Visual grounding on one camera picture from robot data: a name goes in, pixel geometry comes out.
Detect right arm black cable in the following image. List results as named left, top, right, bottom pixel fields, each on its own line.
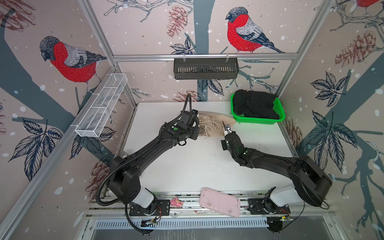
left=265, top=201, right=306, bottom=234

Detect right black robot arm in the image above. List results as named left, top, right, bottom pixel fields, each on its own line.
left=221, top=124, right=332, bottom=207

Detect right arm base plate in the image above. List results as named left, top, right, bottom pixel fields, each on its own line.
left=247, top=198, right=291, bottom=215

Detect white mesh wire shelf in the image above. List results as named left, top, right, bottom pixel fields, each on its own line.
left=75, top=73, right=128, bottom=138

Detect black hanging wire basket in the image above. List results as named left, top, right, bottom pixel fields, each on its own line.
left=174, top=58, right=239, bottom=80

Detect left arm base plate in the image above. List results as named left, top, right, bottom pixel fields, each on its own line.
left=129, top=199, right=171, bottom=217

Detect horizontal aluminium frame bar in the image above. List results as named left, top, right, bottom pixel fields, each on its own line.
left=113, top=53, right=299, bottom=63

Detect beige shorts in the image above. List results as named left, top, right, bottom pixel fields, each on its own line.
left=198, top=112, right=237, bottom=138

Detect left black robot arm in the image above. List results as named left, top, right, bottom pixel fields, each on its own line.
left=95, top=110, right=199, bottom=213

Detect black shorts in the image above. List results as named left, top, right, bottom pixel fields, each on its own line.
left=233, top=90, right=280, bottom=120

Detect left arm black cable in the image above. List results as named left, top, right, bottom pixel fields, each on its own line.
left=124, top=203, right=157, bottom=235

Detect green plastic basket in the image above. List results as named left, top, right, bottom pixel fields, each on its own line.
left=231, top=94, right=286, bottom=125

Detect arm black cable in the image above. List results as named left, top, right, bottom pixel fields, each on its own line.
left=124, top=203, right=157, bottom=235
left=265, top=201, right=306, bottom=234

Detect small pink toy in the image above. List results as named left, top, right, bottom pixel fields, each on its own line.
left=170, top=198, right=184, bottom=208

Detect spice jar with silver lid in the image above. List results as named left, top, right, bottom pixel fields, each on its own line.
left=119, top=151, right=128, bottom=158

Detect pink plastic tray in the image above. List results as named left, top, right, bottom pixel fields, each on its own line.
left=199, top=188, right=241, bottom=218

